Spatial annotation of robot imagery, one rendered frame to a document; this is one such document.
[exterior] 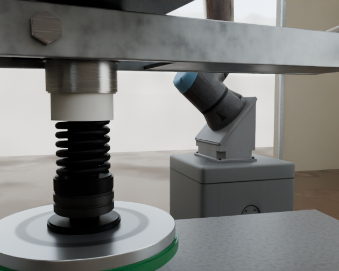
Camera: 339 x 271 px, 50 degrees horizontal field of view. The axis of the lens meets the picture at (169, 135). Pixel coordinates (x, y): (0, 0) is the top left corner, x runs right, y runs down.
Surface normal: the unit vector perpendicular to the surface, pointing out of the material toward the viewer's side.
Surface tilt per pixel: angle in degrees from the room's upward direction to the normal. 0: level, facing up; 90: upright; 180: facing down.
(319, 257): 0
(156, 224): 0
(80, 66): 90
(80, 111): 90
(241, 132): 90
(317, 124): 90
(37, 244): 0
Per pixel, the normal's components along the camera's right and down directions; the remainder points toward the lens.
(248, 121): 0.31, 0.07
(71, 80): 0.00, 0.07
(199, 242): 0.00, -1.00
